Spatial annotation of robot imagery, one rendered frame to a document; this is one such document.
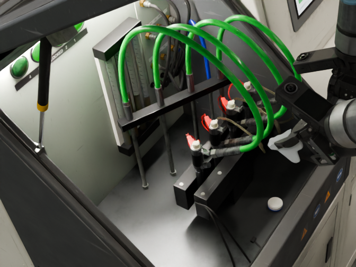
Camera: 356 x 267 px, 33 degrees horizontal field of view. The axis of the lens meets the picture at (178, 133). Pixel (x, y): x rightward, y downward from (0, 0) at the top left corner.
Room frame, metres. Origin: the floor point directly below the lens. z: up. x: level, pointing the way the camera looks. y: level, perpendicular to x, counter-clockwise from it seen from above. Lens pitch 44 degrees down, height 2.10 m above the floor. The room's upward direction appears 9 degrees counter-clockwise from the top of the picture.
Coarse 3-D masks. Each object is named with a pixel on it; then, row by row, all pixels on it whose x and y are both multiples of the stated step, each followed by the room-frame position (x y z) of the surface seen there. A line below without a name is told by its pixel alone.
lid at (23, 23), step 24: (24, 0) 0.91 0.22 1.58; (48, 0) 0.67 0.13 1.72; (72, 0) 0.61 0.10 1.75; (96, 0) 0.58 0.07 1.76; (120, 0) 0.56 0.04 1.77; (0, 24) 0.73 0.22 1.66; (24, 24) 0.68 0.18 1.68; (48, 24) 0.64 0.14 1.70; (72, 24) 0.62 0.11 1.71; (0, 48) 0.73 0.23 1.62
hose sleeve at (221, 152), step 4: (224, 148) 0.92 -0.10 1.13; (228, 148) 0.91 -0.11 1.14; (232, 148) 0.91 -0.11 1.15; (236, 148) 0.90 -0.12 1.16; (216, 152) 0.93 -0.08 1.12; (220, 152) 0.92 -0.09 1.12; (224, 152) 0.91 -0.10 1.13; (228, 152) 0.91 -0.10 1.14; (232, 152) 0.90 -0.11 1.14; (236, 152) 0.89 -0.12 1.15; (240, 152) 0.89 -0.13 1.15; (220, 156) 0.92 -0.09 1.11
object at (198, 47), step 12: (132, 36) 1.06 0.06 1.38; (180, 36) 0.97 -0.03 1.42; (120, 48) 1.09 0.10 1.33; (204, 48) 0.95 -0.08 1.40; (120, 60) 1.09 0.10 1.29; (216, 60) 0.92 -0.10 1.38; (120, 72) 1.10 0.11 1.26; (228, 72) 0.90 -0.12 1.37; (120, 84) 1.10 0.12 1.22; (240, 84) 0.89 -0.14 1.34; (252, 108) 0.87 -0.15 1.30; (252, 144) 0.87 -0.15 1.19
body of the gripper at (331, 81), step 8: (336, 48) 0.87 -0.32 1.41; (344, 56) 0.85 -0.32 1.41; (352, 56) 0.84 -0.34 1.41; (352, 64) 0.86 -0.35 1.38; (336, 72) 0.87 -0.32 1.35; (344, 72) 0.86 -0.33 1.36; (352, 72) 0.85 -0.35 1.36; (336, 80) 0.86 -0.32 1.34; (344, 80) 0.85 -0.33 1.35; (352, 80) 0.84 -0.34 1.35; (328, 88) 0.86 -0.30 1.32; (336, 88) 0.85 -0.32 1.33; (344, 88) 0.84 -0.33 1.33; (352, 88) 0.83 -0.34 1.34; (344, 96) 0.85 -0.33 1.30; (352, 96) 0.84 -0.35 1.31
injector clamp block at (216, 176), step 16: (256, 128) 1.12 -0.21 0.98; (208, 160) 1.04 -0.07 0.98; (224, 160) 1.03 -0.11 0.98; (240, 160) 1.03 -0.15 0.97; (192, 176) 0.99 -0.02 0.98; (208, 176) 0.98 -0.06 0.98; (224, 176) 0.97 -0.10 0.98; (240, 176) 1.03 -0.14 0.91; (176, 192) 0.97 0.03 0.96; (192, 192) 0.97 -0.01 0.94; (208, 192) 0.93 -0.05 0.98; (224, 192) 0.97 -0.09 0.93; (240, 192) 1.02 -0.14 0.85
